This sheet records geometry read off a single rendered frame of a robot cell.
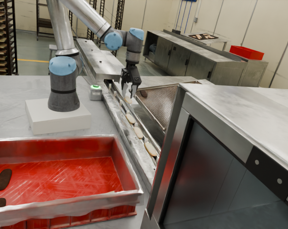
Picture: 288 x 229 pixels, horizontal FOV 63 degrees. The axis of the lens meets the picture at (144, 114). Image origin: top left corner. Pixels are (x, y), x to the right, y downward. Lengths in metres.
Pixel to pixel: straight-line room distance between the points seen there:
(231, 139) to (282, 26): 5.10
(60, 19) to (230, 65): 3.22
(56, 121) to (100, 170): 0.33
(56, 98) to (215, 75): 3.11
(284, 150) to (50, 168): 0.78
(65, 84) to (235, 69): 3.36
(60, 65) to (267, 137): 0.95
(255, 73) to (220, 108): 4.41
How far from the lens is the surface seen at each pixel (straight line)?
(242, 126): 0.29
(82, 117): 1.13
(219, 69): 3.95
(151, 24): 8.88
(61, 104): 1.15
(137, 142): 1.03
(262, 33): 5.63
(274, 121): 0.35
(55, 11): 1.24
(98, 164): 0.94
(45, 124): 1.10
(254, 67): 4.66
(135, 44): 1.20
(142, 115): 1.38
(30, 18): 8.19
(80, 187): 0.85
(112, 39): 1.05
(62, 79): 1.12
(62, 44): 1.24
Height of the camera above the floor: 1.41
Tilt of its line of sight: 25 degrees down
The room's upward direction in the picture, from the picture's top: 11 degrees clockwise
